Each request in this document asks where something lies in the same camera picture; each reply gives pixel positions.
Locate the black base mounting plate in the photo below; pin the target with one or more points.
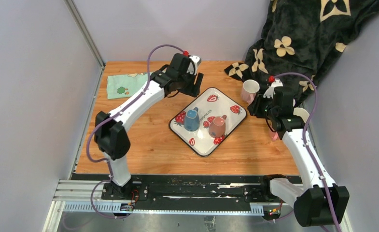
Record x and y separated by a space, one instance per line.
199 193

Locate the strawberry print white tray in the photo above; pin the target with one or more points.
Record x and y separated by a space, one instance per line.
206 107

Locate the mint green printed cloth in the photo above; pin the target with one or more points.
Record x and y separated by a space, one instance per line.
125 85

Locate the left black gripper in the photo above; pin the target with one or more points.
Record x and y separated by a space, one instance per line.
188 81

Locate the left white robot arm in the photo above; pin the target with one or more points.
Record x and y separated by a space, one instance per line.
110 134

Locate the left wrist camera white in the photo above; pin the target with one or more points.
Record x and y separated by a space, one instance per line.
194 64

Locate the dusty pink faceted mug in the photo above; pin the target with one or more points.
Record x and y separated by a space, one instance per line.
218 126

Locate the light pink faceted mug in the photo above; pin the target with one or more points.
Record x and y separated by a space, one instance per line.
249 90

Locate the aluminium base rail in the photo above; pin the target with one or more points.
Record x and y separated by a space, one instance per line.
77 207

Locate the aluminium frame post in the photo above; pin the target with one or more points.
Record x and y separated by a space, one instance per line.
85 32

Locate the black floral plush blanket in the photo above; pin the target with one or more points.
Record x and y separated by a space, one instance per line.
301 40

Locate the blue dotted mug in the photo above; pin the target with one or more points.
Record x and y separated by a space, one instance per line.
191 121

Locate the pink tall mug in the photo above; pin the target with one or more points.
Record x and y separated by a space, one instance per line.
273 135

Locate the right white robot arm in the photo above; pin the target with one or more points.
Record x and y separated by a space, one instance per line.
320 201

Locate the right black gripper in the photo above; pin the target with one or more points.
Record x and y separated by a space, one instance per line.
254 108

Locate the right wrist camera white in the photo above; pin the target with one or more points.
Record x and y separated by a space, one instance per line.
269 93

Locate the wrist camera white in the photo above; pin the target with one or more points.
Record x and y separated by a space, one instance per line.
194 64
269 93

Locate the black glossy mug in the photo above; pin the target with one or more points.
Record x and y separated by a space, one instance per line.
301 112

